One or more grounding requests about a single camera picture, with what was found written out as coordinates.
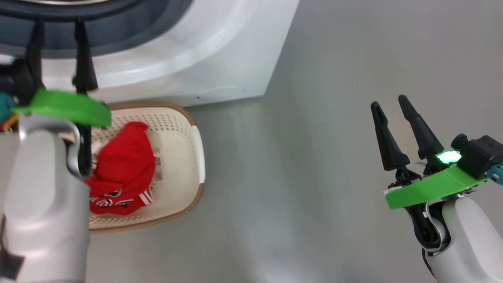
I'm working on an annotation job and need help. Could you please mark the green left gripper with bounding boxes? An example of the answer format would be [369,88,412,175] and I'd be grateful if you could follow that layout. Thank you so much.
[12,17,112,127]

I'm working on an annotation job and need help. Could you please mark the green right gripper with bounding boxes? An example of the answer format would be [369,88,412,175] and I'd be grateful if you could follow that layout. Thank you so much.
[371,95,488,211]

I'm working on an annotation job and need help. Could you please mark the red number 23 jersey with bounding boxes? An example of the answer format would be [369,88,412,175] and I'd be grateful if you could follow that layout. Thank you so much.
[84,121,156,215]

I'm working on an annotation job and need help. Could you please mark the white front-load washing machine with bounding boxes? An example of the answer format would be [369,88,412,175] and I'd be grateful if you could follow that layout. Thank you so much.
[0,0,300,107]

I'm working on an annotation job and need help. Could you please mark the paper basket label sticker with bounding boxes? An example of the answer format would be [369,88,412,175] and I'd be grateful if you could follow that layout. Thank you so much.
[151,147,163,181]

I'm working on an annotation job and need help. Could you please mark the cream perforated laundry basket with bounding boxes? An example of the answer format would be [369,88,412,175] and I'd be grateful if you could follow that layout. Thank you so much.
[59,102,206,235]

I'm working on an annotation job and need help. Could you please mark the round white filter cover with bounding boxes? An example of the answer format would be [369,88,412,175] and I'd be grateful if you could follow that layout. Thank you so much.
[196,86,246,101]

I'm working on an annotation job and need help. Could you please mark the teal cable connector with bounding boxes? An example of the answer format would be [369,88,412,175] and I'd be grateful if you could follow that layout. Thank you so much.
[0,94,15,120]
[486,164,503,184]

